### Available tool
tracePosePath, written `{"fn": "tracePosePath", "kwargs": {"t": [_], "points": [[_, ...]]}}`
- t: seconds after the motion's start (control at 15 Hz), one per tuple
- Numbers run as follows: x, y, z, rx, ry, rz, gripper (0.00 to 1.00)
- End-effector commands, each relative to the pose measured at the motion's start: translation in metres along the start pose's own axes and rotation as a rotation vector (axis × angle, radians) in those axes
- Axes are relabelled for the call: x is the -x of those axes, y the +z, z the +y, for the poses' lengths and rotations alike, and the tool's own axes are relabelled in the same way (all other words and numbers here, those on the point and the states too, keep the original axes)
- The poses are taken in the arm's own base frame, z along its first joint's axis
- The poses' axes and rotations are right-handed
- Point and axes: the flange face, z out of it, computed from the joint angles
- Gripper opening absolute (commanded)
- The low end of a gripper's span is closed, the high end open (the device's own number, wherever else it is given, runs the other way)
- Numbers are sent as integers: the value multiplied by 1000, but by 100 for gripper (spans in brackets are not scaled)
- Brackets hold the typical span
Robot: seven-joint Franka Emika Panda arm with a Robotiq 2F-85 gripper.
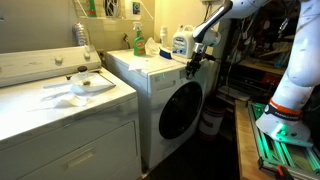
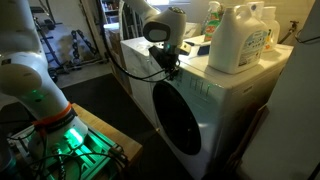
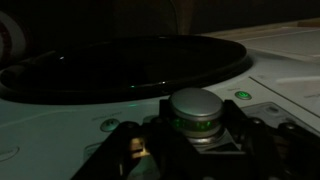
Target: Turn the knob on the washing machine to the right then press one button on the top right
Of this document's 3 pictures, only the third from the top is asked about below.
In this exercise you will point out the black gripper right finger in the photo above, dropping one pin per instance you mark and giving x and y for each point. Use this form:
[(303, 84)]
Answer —
[(266, 143)]

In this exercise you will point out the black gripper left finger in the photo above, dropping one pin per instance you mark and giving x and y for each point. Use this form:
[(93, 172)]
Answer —
[(113, 150)]

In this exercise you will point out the silver washer knob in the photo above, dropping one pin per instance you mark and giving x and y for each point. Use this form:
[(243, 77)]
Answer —
[(196, 106)]

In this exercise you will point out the round grey washer button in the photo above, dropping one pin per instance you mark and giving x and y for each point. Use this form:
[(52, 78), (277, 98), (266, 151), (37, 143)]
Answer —
[(110, 124)]

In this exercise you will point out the green lit power button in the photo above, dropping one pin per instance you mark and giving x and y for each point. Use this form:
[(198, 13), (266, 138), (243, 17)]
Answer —
[(243, 95)]

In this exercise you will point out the white front-load washing machine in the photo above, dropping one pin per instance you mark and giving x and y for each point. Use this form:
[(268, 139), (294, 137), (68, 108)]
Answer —
[(50, 140)]

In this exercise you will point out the dark round washer door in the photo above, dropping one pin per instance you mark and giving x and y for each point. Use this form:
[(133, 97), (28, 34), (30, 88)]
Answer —
[(116, 66)]

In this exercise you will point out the white dryer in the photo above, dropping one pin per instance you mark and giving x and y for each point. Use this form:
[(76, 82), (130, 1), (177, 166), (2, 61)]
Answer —
[(283, 41)]

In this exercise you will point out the red white bucket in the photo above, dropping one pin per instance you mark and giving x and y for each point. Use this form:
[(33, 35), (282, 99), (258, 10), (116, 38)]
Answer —
[(10, 36)]

